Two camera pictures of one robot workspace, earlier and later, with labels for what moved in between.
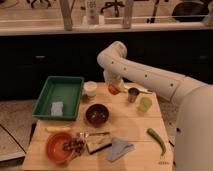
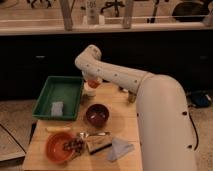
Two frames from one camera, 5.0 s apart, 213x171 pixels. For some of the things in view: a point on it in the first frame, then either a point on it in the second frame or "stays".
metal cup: x=133 y=94 stays
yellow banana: x=57 y=128 stays
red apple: x=113 y=89 -> x=93 y=83
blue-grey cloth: x=119 y=148 stays
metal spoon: x=86 y=134 stays
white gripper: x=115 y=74 -> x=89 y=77
